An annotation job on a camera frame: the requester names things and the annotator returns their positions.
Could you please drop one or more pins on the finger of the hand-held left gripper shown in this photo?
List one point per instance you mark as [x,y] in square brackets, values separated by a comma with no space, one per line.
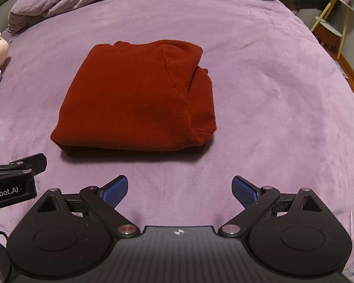
[32,162]

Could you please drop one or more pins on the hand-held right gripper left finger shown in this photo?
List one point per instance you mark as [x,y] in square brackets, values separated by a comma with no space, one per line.
[116,191]

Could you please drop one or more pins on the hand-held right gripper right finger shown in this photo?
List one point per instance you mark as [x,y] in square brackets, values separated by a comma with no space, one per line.
[244,193]

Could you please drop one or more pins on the red knit sweater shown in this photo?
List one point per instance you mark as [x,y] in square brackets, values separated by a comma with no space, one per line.
[135,94]

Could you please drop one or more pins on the purple bed sheet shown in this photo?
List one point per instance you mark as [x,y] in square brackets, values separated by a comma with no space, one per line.
[268,109]

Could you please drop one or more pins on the yellow side table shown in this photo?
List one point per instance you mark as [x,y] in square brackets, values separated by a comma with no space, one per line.
[342,14]

